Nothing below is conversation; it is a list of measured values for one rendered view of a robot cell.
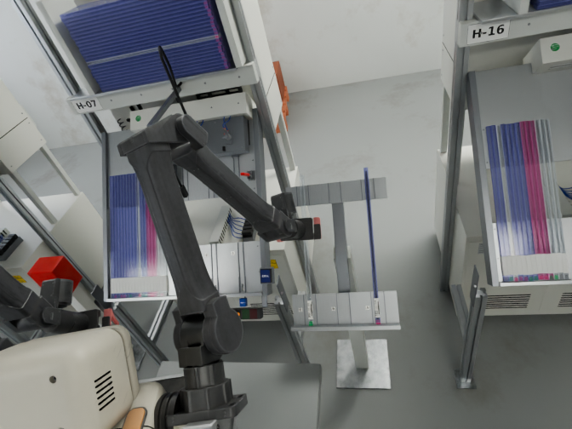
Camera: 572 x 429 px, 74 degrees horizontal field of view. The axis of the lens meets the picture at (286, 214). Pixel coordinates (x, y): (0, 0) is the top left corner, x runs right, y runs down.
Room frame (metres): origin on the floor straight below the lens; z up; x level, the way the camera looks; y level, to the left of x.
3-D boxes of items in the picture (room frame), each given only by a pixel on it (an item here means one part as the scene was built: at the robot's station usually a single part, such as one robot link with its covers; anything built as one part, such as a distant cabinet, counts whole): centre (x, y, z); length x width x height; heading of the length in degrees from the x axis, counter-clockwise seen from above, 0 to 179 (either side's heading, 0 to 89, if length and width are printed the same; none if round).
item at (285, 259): (1.61, 0.29, 0.31); 0.70 x 0.65 x 0.62; 73
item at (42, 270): (1.38, 1.11, 0.39); 0.24 x 0.24 x 0.78; 73
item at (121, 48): (1.48, 0.27, 1.52); 0.51 x 0.13 x 0.27; 73
